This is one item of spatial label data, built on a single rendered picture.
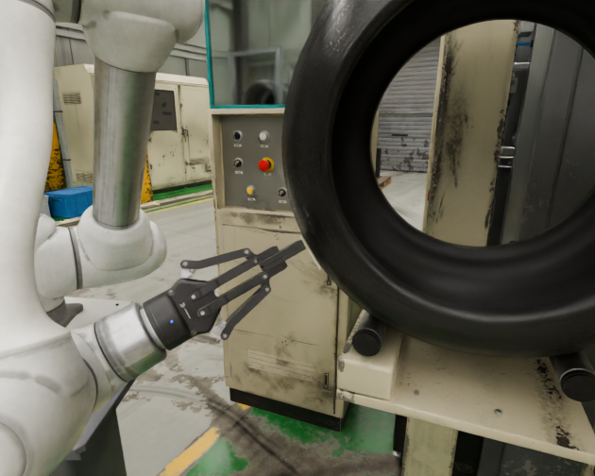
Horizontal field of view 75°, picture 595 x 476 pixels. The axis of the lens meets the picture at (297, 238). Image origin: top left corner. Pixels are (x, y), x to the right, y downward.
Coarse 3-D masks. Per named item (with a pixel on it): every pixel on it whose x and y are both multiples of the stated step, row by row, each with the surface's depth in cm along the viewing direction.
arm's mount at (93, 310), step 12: (72, 300) 105; (84, 300) 106; (96, 300) 106; (108, 300) 107; (120, 300) 107; (84, 312) 100; (96, 312) 100; (108, 312) 101; (72, 324) 94; (84, 324) 94
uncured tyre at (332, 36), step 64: (384, 0) 45; (448, 0) 66; (512, 0) 63; (576, 0) 60; (320, 64) 50; (384, 64) 73; (320, 128) 52; (320, 192) 54; (320, 256) 59; (384, 256) 79; (448, 256) 78; (512, 256) 74; (576, 256) 69; (384, 320) 60; (448, 320) 53; (512, 320) 49; (576, 320) 47
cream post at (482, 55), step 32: (480, 32) 74; (512, 32) 72; (448, 64) 77; (480, 64) 75; (512, 64) 74; (448, 96) 79; (480, 96) 77; (448, 128) 81; (480, 128) 78; (448, 160) 82; (480, 160) 80; (448, 192) 84; (480, 192) 82; (448, 224) 86; (480, 224) 83; (416, 448) 104; (448, 448) 101
